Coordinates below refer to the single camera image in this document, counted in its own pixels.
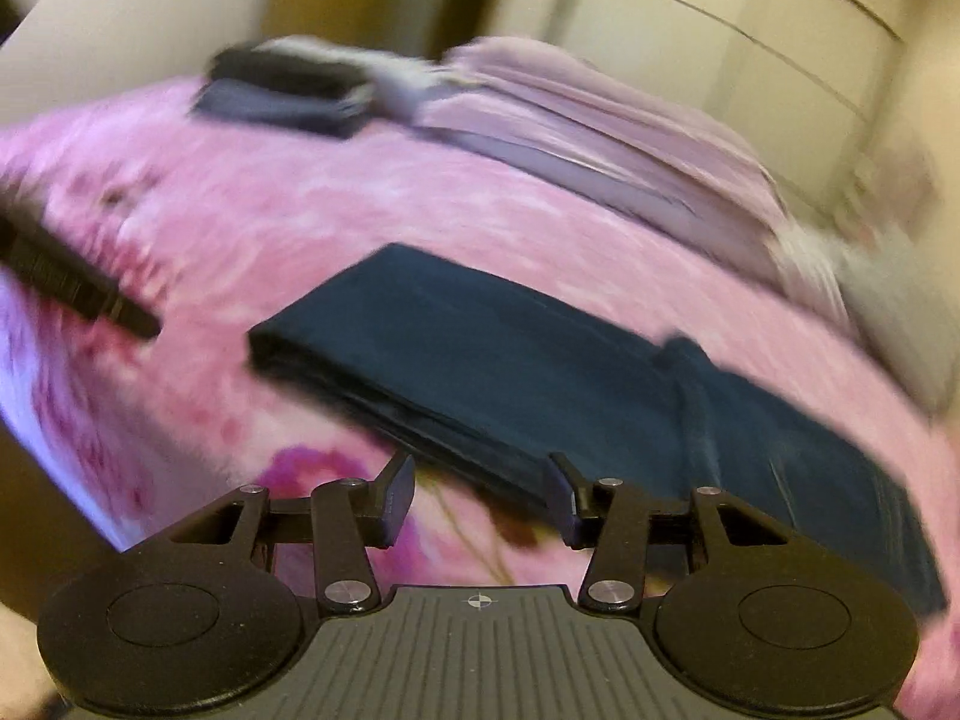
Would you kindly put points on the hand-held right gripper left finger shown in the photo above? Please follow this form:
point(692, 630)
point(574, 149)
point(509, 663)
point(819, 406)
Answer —
point(394, 502)

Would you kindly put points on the pink floral blanket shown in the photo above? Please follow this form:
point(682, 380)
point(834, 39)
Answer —
point(262, 217)

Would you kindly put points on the grey cloth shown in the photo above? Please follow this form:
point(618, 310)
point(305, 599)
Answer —
point(405, 82)

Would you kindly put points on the blue denim jeans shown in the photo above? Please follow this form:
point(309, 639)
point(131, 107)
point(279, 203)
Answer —
point(270, 112)

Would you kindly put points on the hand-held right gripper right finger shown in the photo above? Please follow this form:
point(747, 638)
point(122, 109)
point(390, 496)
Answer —
point(566, 510)

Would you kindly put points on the white wardrobe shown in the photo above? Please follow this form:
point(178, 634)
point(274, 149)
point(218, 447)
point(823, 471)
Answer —
point(787, 37)

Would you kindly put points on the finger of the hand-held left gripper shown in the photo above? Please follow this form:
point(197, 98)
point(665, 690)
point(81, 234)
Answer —
point(67, 274)

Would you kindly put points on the folded black garment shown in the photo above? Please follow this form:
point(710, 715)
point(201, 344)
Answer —
point(285, 71)

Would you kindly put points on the dark blue pants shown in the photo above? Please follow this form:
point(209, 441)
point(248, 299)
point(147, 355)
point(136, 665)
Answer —
point(465, 345)

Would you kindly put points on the lilac bed sheet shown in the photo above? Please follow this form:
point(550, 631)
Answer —
point(600, 127)

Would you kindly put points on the grey ribbed pillow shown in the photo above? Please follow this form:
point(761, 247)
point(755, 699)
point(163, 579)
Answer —
point(892, 315)

